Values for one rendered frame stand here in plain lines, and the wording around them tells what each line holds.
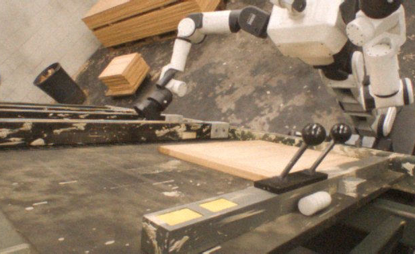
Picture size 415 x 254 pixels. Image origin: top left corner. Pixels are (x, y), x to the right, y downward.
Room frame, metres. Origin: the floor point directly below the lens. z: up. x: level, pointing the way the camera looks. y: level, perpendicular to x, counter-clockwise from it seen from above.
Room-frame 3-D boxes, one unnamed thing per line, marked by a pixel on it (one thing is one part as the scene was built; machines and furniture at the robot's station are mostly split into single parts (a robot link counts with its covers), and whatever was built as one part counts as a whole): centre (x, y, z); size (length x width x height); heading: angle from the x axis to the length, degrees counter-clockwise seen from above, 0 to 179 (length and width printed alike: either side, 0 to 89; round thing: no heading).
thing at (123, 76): (4.14, 0.62, 0.20); 0.61 x 0.53 x 0.40; 41
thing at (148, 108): (1.15, 0.16, 1.23); 0.12 x 0.10 x 0.13; 121
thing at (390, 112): (1.12, -0.83, 0.28); 0.21 x 0.20 x 0.13; 121
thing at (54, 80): (4.99, 1.61, 0.33); 0.52 x 0.51 x 0.65; 41
